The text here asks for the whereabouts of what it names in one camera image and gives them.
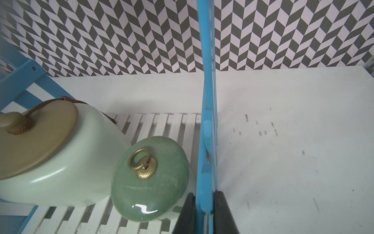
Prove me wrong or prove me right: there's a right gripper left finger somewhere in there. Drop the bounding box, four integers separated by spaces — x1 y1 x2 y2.
172 193 196 234

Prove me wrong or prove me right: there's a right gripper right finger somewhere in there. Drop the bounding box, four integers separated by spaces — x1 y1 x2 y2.
213 191 239 234

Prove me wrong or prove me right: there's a small green tea canister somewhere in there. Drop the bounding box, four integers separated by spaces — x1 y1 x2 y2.
111 136 196 222

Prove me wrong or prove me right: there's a blue white two-tier shelf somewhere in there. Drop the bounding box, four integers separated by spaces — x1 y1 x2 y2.
1 1 217 234

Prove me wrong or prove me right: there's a cream canister with olive lid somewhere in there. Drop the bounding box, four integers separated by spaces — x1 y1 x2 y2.
1 98 131 207

